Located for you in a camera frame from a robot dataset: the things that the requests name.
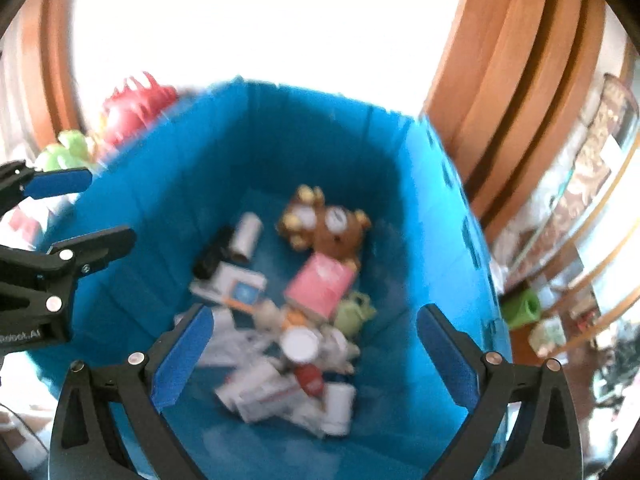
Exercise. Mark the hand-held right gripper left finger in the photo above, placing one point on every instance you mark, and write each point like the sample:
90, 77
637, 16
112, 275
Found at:
185, 350

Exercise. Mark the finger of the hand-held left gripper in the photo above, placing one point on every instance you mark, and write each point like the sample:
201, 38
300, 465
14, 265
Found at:
60, 182
95, 245

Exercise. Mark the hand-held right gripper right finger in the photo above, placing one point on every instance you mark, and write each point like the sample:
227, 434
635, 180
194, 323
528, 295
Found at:
450, 360

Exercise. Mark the green frog plush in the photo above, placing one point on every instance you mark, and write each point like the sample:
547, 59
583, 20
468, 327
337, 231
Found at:
70, 147

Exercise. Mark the blue plastic storage bin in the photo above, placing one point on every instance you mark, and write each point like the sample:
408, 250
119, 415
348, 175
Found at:
175, 185

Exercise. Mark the white paper packet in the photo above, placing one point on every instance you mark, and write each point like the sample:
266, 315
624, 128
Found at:
225, 340

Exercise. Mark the white box with blue print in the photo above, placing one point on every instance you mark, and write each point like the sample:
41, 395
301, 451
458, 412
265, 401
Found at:
235, 287

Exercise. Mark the white box with red stripe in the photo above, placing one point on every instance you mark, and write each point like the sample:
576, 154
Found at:
260, 390

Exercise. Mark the green plastic object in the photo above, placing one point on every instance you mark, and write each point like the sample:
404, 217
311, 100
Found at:
520, 307

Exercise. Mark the black small object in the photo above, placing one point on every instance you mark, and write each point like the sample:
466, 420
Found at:
210, 257

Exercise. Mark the red toy handbag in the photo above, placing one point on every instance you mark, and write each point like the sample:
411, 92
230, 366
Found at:
130, 115

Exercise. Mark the small green frog figure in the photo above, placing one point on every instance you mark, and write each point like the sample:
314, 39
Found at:
350, 315

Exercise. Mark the white lidded jar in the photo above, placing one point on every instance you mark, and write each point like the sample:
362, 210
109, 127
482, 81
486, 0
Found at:
299, 344

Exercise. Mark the white plastic bottle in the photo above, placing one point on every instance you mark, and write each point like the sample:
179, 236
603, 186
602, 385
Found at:
337, 407

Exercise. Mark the red small container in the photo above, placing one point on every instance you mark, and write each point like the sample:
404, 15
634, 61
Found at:
310, 380

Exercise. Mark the white cylindrical can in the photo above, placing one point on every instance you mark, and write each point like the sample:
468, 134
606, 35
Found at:
245, 235

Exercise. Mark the pink box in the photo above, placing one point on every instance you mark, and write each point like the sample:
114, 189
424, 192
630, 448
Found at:
317, 285

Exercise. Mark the wooden slatted glass partition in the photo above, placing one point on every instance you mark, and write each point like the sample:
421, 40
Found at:
595, 280

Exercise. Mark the brown teddy bear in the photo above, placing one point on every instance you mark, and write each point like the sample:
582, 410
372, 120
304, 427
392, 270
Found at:
330, 235

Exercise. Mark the patterned rolled carpet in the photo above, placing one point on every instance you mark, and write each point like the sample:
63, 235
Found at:
585, 180

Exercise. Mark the wooden wall trim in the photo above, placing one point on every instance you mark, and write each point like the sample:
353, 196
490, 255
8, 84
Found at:
50, 60

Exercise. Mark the wooden door frame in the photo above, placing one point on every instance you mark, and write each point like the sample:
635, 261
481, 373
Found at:
505, 85

